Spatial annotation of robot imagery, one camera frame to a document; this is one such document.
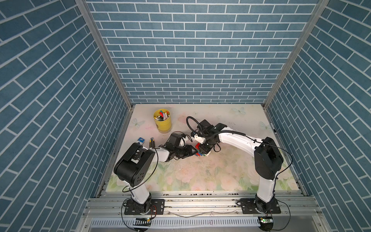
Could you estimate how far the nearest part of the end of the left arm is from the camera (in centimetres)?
76

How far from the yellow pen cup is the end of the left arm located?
6.5 inches

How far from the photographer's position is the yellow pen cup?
0.96 meters
